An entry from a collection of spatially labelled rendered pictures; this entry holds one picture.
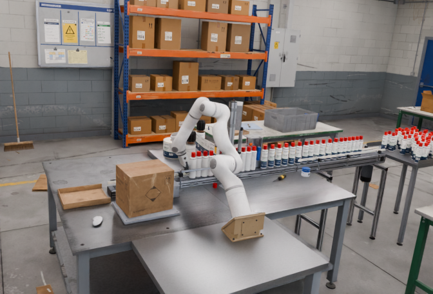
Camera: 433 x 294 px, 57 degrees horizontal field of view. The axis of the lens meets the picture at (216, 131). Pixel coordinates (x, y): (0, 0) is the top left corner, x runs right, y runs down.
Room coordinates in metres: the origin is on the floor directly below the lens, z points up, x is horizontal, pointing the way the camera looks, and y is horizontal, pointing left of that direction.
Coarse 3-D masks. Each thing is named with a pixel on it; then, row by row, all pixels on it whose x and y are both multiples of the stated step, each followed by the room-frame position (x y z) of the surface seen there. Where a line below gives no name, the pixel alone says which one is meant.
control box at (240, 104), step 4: (240, 104) 2.90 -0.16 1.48; (236, 108) 2.87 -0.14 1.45; (240, 108) 2.87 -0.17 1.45; (236, 112) 2.87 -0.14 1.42; (240, 112) 2.87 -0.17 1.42; (236, 116) 2.87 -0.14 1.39; (240, 116) 2.87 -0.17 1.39; (236, 120) 2.87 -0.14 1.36; (240, 120) 2.87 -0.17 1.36; (236, 124) 2.87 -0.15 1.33; (240, 124) 2.88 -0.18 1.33; (236, 128) 2.87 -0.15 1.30
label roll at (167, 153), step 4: (164, 140) 3.36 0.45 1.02; (168, 140) 3.37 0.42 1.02; (164, 144) 3.33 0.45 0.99; (168, 144) 3.30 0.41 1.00; (164, 148) 3.33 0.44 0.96; (168, 148) 3.30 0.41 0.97; (164, 152) 3.32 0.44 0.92; (168, 152) 3.30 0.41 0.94; (172, 152) 3.29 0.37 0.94; (164, 156) 3.32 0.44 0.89; (168, 156) 3.30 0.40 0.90; (172, 156) 3.29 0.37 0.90; (176, 156) 3.29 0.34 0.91
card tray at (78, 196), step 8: (96, 184) 2.65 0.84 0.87; (64, 192) 2.54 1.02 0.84; (72, 192) 2.56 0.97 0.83; (80, 192) 2.57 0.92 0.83; (88, 192) 2.58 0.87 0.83; (96, 192) 2.59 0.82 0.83; (64, 200) 2.43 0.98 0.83; (72, 200) 2.44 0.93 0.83; (80, 200) 2.44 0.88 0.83; (88, 200) 2.45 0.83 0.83; (96, 200) 2.40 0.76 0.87; (104, 200) 2.42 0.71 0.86; (64, 208) 2.30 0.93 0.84; (72, 208) 2.32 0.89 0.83
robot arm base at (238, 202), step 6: (228, 192) 2.23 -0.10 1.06; (234, 192) 2.21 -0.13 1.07; (240, 192) 2.22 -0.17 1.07; (228, 198) 2.22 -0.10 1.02; (234, 198) 2.19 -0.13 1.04; (240, 198) 2.19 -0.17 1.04; (246, 198) 2.22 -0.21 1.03; (234, 204) 2.17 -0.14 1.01; (240, 204) 2.16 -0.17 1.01; (246, 204) 2.18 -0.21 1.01; (234, 210) 2.16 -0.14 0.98; (240, 210) 2.14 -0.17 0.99; (246, 210) 2.15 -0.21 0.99; (234, 216) 2.14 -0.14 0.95
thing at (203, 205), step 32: (64, 160) 3.20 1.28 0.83; (96, 160) 3.26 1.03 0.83; (128, 160) 3.32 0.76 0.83; (192, 192) 2.71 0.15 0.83; (224, 192) 2.75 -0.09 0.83; (256, 192) 2.80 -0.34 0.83; (288, 192) 2.84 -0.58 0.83; (320, 192) 2.89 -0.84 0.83; (64, 224) 2.11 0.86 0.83; (128, 224) 2.17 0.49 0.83; (160, 224) 2.19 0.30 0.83; (192, 224) 2.22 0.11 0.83
